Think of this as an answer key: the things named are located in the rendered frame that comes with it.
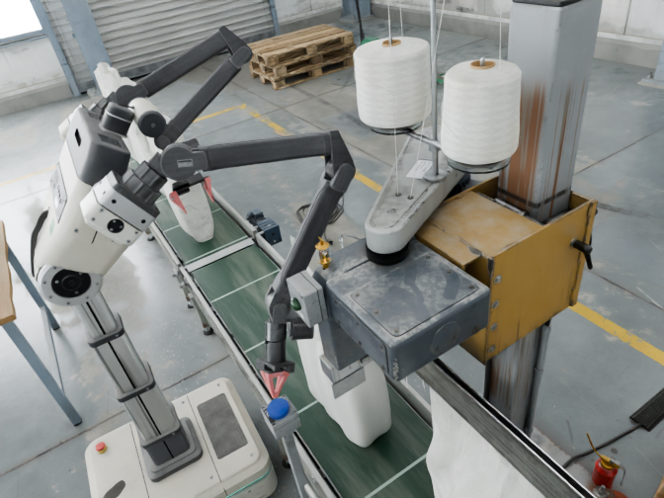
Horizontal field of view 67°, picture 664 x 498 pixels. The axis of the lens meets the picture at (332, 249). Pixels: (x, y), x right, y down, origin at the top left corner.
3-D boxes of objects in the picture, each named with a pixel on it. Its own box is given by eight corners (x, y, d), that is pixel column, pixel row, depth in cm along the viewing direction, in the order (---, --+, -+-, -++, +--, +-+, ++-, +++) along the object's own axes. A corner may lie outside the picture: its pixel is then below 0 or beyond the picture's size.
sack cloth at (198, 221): (170, 215, 326) (128, 109, 284) (201, 204, 333) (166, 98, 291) (191, 249, 291) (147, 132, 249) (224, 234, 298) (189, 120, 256)
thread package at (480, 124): (424, 151, 99) (422, 66, 90) (477, 128, 105) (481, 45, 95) (479, 177, 89) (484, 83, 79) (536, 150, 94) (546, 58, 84)
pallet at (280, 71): (248, 66, 675) (246, 55, 666) (324, 43, 719) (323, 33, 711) (277, 79, 614) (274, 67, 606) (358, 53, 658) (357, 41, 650)
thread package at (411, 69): (346, 121, 119) (336, 45, 109) (401, 100, 125) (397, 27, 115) (388, 140, 107) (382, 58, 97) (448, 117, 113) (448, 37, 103)
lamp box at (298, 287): (292, 309, 109) (286, 278, 104) (310, 300, 111) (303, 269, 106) (310, 328, 104) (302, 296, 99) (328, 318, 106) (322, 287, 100)
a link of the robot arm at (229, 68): (238, 44, 168) (241, 41, 158) (250, 58, 170) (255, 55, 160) (151, 139, 168) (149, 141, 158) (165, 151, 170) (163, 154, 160)
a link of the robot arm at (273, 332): (263, 315, 134) (267, 319, 129) (289, 314, 136) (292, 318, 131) (263, 341, 134) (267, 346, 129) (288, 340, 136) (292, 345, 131)
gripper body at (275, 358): (277, 361, 138) (277, 334, 138) (295, 370, 130) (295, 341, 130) (255, 365, 135) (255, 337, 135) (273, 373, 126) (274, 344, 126)
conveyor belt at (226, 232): (111, 157, 443) (107, 147, 438) (153, 142, 457) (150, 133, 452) (191, 279, 283) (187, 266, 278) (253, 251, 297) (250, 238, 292)
